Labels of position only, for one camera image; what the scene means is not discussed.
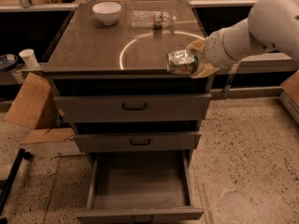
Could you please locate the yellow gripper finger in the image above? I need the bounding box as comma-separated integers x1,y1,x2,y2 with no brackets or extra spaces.
191,60,219,78
187,38,206,54

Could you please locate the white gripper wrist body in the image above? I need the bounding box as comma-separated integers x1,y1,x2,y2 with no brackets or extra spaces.
204,28,237,68

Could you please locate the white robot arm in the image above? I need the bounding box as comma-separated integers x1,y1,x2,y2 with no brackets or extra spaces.
187,0,299,78

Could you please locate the grey top drawer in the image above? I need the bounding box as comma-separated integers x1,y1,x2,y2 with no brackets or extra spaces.
54,94,211,123

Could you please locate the grey drawer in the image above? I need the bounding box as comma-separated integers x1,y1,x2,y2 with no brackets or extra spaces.
54,94,211,123
74,132,200,153
77,150,204,224

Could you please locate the grey drawer cabinet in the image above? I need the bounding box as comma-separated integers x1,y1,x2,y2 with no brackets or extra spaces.
42,0,220,224

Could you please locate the grey middle drawer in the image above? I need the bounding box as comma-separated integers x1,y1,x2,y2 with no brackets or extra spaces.
74,132,200,153

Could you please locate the grey bottom drawer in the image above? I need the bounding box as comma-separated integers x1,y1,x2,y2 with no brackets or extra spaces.
77,150,204,224

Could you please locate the clear plastic water bottle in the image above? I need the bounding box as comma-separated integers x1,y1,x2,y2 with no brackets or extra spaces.
131,10,177,30

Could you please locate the cardboard box at right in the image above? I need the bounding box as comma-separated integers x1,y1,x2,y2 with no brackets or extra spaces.
279,70,299,125

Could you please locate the white ceramic bowl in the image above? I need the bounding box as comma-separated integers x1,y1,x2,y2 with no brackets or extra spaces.
93,2,121,25

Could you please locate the white paper cup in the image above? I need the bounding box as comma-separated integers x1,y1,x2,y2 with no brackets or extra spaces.
19,49,38,68

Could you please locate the leaning brown cardboard sheet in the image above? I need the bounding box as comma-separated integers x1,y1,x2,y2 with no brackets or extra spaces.
5,73,58,129

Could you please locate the flat brown cardboard piece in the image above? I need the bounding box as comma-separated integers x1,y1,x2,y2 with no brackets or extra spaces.
21,128,74,145

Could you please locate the dark round tray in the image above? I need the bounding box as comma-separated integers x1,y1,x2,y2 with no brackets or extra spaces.
0,54,18,72

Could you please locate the black metal stand leg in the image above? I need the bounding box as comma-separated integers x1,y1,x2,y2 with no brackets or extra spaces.
0,148,33,216

